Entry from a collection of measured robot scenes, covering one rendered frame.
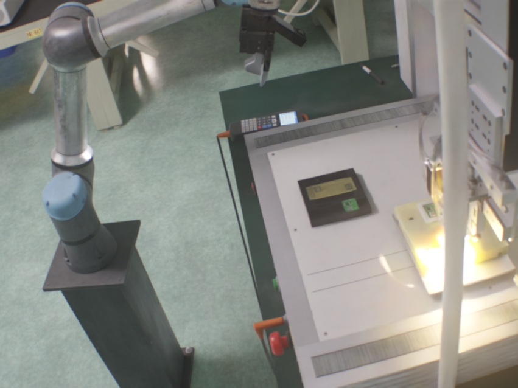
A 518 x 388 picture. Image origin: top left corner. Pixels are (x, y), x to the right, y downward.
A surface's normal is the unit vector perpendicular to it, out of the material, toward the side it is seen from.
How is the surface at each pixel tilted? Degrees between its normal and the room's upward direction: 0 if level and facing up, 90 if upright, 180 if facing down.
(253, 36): 90
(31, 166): 0
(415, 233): 0
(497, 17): 90
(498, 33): 90
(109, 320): 90
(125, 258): 0
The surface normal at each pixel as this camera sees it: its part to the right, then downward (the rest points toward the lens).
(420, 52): 0.15, 0.61
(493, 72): -0.97, 0.23
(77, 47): -0.06, 0.52
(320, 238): -0.17, -0.76
